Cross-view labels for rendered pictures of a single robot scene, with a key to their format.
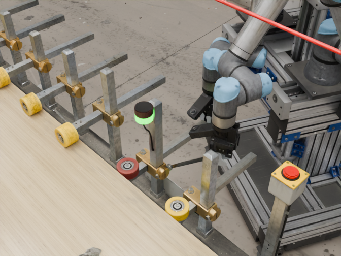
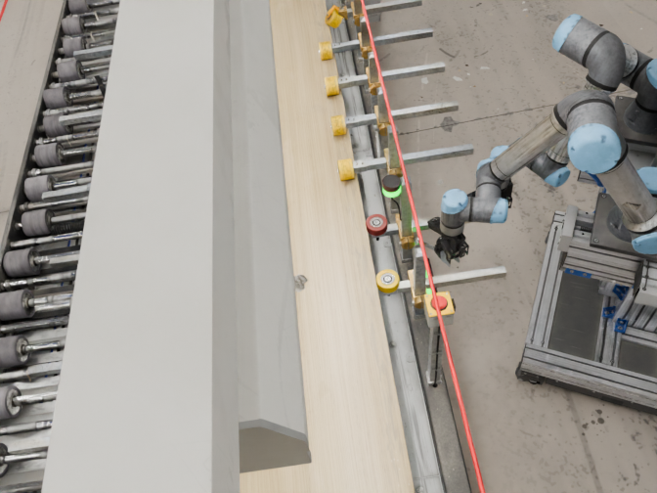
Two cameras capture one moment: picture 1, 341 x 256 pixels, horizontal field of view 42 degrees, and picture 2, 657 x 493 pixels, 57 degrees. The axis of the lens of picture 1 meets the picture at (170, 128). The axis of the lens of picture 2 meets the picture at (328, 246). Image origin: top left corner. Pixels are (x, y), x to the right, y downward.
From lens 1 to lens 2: 95 cm
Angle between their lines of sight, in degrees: 33
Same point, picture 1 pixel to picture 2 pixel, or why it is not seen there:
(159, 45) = not seen: hidden behind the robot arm
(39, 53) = (372, 74)
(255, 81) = (487, 205)
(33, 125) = (331, 146)
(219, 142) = (443, 244)
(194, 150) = (538, 228)
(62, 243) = not seen: hidden behind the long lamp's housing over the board
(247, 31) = (508, 154)
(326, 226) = (602, 385)
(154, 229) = (355, 287)
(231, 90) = (452, 205)
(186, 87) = not seen: hidden behind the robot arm
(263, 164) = (588, 285)
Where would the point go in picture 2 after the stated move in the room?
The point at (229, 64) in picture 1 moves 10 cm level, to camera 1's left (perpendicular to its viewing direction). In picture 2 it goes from (483, 176) to (455, 163)
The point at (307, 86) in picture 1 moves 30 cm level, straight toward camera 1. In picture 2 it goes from (597, 229) to (525, 274)
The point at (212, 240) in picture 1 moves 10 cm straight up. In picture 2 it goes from (419, 324) to (419, 310)
